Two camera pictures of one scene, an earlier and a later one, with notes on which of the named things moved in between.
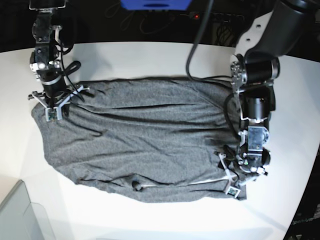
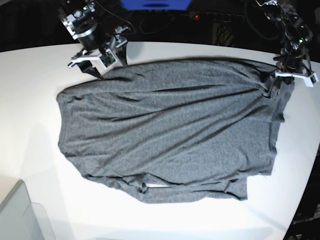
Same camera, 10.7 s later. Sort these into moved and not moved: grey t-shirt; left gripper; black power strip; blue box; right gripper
Moved: left gripper; grey t-shirt; right gripper
Not moved: black power strip; blue box
